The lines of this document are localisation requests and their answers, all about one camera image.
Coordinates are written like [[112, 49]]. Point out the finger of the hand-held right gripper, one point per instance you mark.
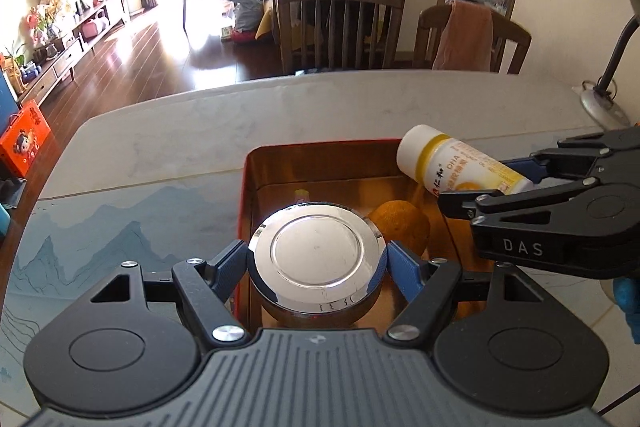
[[575, 154], [505, 204]]

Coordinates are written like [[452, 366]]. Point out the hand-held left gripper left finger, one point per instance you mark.
[[233, 265]]

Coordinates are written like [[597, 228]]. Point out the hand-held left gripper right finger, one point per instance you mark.
[[404, 271]]

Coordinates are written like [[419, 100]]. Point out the white yellow pill bottle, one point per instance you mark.
[[442, 157]]

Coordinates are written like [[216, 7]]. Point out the round chrome tin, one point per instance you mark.
[[317, 252]]

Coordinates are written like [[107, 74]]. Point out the red tin box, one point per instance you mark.
[[320, 171]]

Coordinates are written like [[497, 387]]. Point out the person's right hand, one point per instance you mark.
[[627, 297]]

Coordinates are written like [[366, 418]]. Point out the orange fruit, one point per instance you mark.
[[400, 224]]

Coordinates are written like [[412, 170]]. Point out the grey desk lamp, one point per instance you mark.
[[600, 107]]

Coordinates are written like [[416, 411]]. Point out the landscape printed table mat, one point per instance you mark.
[[125, 227]]

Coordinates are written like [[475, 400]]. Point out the wooden dining chair with towel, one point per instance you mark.
[[510, 47]]

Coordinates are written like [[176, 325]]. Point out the pink towel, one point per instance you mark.
[[462, 37]]

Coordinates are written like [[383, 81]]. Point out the red floor cushion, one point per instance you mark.
[[244, 37]]

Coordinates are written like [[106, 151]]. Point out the orange gift box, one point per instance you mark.
[[25, 139]]

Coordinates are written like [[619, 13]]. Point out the wide wooden dining chair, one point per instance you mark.
[[340, 22]]

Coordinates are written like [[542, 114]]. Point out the wooden tv cabinet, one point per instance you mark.
[[65, 52]]

